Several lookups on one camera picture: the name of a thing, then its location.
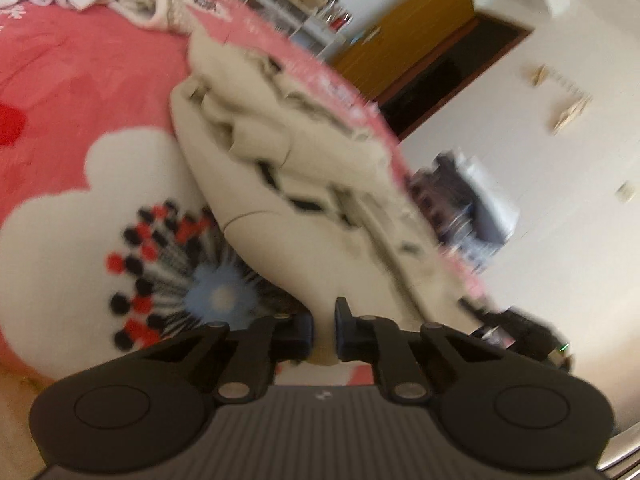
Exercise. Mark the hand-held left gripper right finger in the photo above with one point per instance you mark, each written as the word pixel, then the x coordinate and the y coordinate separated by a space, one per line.
pixel 342 325

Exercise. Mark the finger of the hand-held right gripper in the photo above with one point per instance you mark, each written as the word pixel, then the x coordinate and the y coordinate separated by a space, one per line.
pixel 480 320

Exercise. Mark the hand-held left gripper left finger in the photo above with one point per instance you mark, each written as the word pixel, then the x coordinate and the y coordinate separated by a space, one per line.
pixel 307 327

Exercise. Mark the beige hoodie with black stripes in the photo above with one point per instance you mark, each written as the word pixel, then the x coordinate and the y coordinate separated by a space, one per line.
pixel 300 250

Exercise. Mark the white folded garment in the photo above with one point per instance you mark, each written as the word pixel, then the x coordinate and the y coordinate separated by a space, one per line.
pixel 495 195

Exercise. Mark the long hanging cloth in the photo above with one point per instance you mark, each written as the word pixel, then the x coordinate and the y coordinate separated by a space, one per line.
pixel 570 112

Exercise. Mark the small hanging cloth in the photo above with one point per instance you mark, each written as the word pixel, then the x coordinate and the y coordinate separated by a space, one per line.
pixel 535 74

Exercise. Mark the wooden door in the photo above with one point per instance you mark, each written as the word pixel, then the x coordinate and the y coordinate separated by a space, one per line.
pixel 415 30

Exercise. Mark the white desk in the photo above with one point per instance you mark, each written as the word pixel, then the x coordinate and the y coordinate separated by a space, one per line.
pixel 310 25

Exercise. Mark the red bottle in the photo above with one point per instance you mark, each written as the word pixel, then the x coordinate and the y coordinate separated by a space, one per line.
pixel 341 21

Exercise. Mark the red floral bed blanket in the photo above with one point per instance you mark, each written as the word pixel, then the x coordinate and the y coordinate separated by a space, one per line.
pixel 75 85

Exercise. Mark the beige knit sweater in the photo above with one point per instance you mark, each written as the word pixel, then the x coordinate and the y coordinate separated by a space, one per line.
pixel 165 10

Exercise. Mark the wall switch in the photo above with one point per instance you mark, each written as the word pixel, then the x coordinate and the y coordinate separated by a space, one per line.
pixel 624 192

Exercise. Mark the wooden door frame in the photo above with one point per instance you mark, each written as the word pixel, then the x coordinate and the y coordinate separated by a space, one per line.
pixel 500 25

